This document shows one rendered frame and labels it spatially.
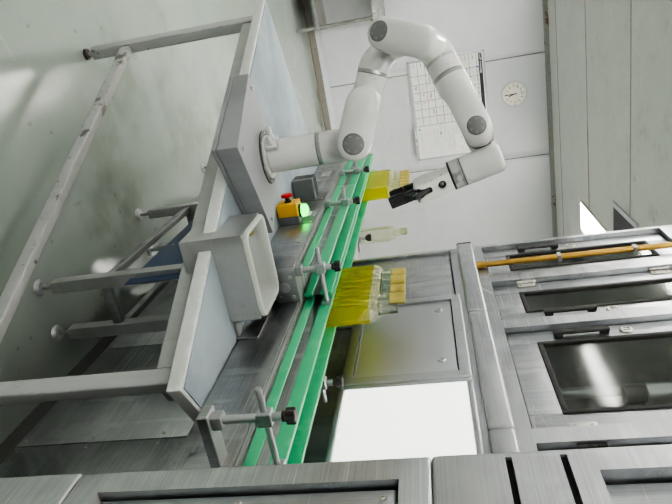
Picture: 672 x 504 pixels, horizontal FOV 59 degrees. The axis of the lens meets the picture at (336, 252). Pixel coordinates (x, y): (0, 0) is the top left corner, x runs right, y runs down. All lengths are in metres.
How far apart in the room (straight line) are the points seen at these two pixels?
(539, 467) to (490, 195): 7.10
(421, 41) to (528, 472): 1.09
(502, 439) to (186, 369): 0.68
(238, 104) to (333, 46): 5.89
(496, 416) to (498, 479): 0.68
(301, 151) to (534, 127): 6.13
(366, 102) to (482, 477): 1.09
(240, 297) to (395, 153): 6.26
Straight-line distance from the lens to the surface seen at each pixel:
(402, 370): 1.61
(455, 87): 1.55
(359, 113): 1.61
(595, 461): 0.79
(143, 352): 2.11
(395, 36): 1.59
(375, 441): 1.39
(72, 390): 1.42
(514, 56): 7.54
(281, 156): 1.71
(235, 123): 1.58
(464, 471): 0.78
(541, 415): 1.50
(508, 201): 7.86
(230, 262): 1.42
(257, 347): 1.46
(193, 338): 1.30
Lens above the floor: 1.28
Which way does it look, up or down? 10 degrees down
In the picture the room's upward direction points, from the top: 83 degrees clockwise
